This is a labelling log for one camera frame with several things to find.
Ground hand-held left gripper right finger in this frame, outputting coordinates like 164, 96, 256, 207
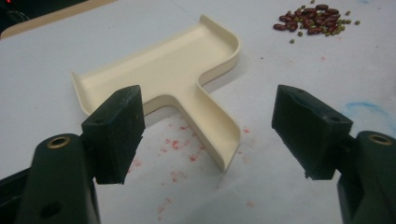
271, 84, 354, 181

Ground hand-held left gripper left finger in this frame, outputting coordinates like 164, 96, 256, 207
81, 84, 147, 185

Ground cream plastic dustpan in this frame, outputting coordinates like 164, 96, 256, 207
70, 14, 242, 173

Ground brown debris pile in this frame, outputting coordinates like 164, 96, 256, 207
273, 0, 361, 45

